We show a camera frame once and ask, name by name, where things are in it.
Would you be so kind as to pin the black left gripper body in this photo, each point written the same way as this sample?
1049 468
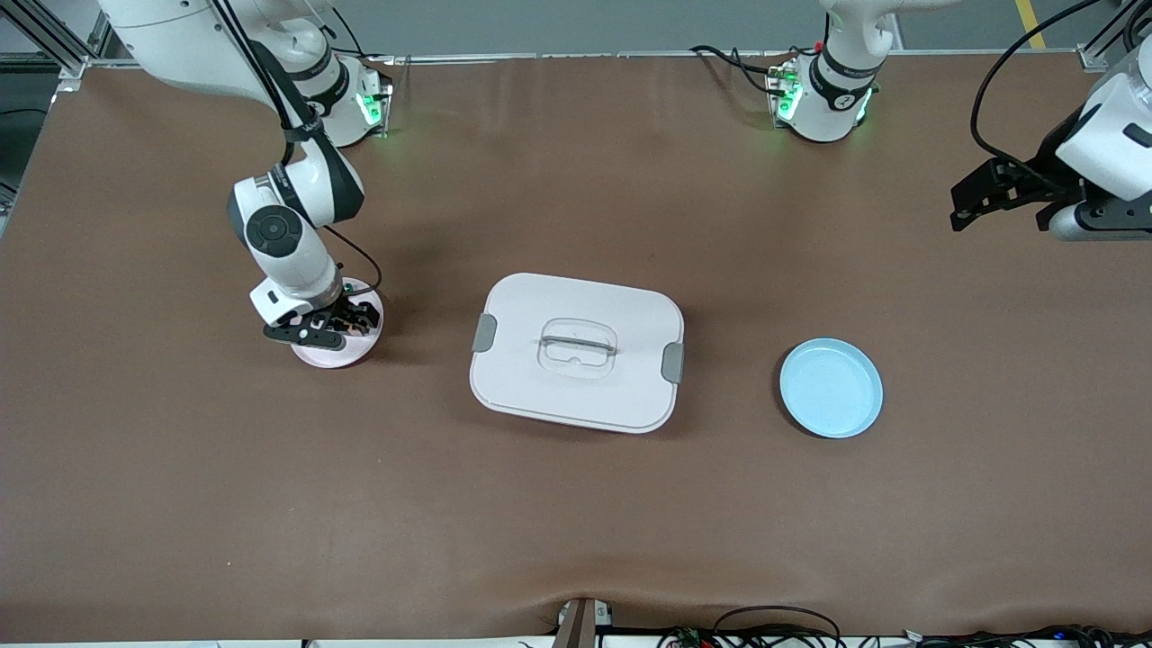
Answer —
1041 177

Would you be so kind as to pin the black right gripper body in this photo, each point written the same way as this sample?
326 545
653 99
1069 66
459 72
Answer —
345 312

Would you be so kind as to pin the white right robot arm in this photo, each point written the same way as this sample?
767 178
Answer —
288 243

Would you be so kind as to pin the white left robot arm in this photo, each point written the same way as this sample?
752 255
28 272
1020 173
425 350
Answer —
1116 135

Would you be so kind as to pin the grey box latch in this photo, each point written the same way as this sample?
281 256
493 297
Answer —
672 362
484 333

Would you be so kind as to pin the white lidded storage box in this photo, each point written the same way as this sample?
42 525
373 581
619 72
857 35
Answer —
576 396

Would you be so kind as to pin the pale round plate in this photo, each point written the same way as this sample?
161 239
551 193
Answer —
328 358

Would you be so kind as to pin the light blue round plate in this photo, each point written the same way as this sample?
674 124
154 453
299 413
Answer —
830 389

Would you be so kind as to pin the aluminium frame post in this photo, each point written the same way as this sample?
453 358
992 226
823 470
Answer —
1111 36
54 40

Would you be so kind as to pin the silver table edge rail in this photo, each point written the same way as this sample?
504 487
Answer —
585 57

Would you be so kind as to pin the camera mount post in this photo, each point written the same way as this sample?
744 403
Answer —
576 625

